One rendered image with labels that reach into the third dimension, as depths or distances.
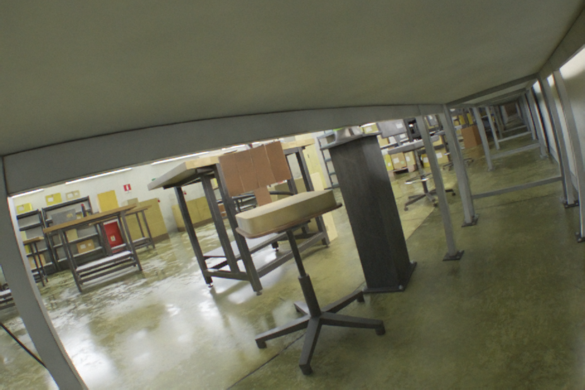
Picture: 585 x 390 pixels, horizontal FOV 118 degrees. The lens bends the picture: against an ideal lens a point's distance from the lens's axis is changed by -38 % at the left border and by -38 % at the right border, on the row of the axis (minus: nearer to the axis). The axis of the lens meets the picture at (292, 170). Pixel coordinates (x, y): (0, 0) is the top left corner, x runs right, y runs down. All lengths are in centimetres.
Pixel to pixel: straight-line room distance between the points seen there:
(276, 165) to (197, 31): 118
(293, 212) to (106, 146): 69
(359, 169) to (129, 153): 108
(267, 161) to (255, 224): 52
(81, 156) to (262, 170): 105
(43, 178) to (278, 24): 40
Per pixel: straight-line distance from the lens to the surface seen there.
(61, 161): 50
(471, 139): 795
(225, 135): 59
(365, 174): 136
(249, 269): 191
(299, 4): 29
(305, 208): 101
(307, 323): 131
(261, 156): 141
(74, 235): 873
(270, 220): 97
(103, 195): 466
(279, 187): 285
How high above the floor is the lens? 72
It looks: level
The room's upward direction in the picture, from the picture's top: 17 degrees counter-clockwise
